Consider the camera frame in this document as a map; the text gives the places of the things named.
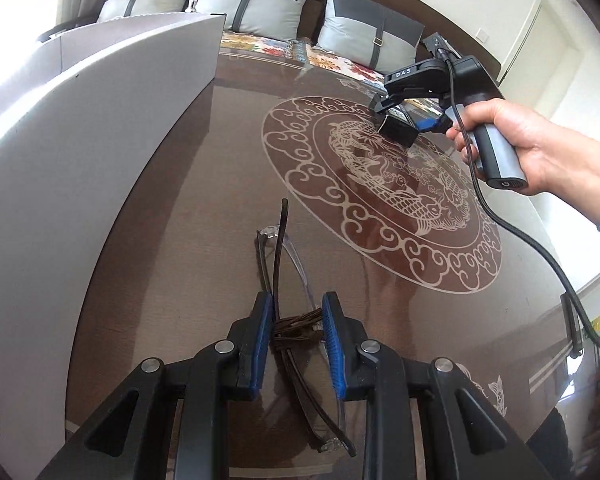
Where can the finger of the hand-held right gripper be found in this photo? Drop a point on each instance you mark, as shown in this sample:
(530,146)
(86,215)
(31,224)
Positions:
(432,125)
(387,105)

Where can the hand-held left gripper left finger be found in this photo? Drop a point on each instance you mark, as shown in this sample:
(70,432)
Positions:
(262,340)

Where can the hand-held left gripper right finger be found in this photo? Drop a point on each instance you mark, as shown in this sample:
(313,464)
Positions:
(332,345)

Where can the black box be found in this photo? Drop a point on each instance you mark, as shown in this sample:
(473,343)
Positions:
(397,132)

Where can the eyeglasses with dark arms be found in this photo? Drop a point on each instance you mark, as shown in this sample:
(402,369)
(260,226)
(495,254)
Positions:
(282,232)

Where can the person's right hand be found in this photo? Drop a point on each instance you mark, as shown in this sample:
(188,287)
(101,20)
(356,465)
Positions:
(555,160)

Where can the brown wooden sofa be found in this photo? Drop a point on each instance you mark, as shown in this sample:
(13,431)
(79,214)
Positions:
(455,20)

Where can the white door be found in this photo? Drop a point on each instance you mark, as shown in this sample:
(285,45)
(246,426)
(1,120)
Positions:
(525,45)

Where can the floral blanket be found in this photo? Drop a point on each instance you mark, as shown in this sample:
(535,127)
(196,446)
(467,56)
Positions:
(280,50)

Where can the white pump bottle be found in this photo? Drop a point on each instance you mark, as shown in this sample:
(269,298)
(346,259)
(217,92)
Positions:
(192,7)

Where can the white wall outlet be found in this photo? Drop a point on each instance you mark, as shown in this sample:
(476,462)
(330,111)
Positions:
(482,35)

